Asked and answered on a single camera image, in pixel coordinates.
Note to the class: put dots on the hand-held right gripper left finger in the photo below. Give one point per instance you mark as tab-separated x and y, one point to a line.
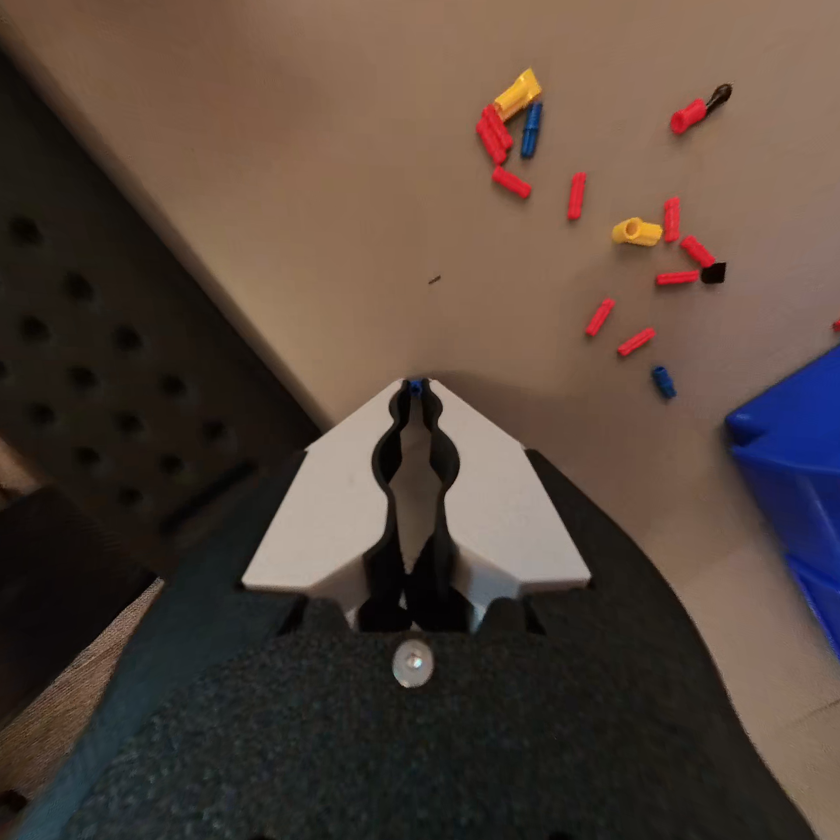
308	525

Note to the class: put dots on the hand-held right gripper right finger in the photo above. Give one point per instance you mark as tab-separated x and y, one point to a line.
518	525

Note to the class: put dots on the blue plastic bin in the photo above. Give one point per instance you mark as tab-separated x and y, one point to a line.
800	492

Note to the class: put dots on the black mat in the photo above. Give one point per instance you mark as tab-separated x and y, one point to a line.
98	328

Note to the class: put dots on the scattered lego pins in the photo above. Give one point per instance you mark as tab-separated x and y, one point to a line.
576	195

